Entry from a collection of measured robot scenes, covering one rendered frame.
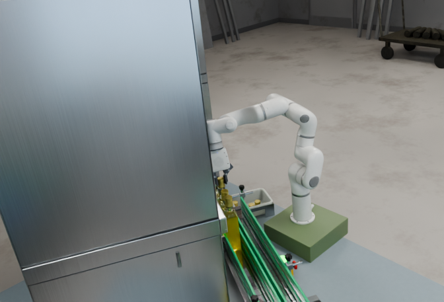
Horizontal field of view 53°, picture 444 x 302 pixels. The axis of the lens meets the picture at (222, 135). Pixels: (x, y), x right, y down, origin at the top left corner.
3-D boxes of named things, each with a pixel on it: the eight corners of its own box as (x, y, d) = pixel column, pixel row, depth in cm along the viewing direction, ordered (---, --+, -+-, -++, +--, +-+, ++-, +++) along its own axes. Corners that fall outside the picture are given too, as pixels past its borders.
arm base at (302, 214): (300, 205, 239) (298, 180, 233) (322, 211, 231) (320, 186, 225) (285, 220, 229) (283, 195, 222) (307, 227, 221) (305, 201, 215)
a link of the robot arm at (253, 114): (267, 121, 200) (224, 136, 197) (259, 118, 213) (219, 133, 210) (261, 103, 199) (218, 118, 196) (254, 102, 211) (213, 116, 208)
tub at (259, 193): (228, 208, 259) (226, 195, 256) (263, 199, 264) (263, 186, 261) (237, 224, 244) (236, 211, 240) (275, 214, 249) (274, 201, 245)
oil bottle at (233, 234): (226, 246, 208) (222, 207, 200) (238, 242, 210) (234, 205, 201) (230, 253, 203) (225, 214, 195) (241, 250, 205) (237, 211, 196)
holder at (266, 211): (220, 211, 258) (218, 199, 255) (263, 200, 264) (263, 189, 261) (228, 227, 243) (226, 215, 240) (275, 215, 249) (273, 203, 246)
